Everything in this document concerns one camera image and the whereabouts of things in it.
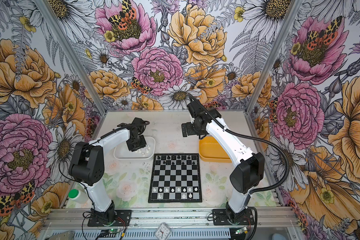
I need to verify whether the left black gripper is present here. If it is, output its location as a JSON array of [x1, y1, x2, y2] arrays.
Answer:
[[125, 134, 146, 152]]

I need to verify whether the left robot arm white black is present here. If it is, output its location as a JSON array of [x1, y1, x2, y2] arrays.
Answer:
[[68, 118, 150, 225]]

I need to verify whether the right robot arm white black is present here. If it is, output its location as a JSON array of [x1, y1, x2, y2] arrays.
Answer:
[[182, 100, 265, 225]]

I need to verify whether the white plastic bin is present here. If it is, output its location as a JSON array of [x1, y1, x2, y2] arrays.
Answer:
[[113, 136, 156, 161]]

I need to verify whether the yellow plastic bin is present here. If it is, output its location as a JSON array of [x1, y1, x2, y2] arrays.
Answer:
[[199, 136, 231, 163]]

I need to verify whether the black and white chessboard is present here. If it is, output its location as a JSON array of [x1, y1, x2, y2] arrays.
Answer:
[[148, 153, 203, 204]]

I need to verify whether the green capped white bottle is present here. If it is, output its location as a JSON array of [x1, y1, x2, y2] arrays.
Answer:
[[68, 189, 89, 205]]

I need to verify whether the small white analog clock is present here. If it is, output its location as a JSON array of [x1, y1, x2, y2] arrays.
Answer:
[[155, 223, 172, 240]]

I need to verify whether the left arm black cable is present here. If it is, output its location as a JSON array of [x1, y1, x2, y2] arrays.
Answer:
[[58, 119, 151, 211]]

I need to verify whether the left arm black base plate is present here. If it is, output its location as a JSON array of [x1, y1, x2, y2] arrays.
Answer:
[[87, 210, 132, 227]]

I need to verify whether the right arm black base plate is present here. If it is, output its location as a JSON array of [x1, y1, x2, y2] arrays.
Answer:
[[212, 209, 255, 226]]

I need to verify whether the aluminium frame rail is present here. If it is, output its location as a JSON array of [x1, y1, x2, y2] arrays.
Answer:
[[42, 207, 299, 230]]

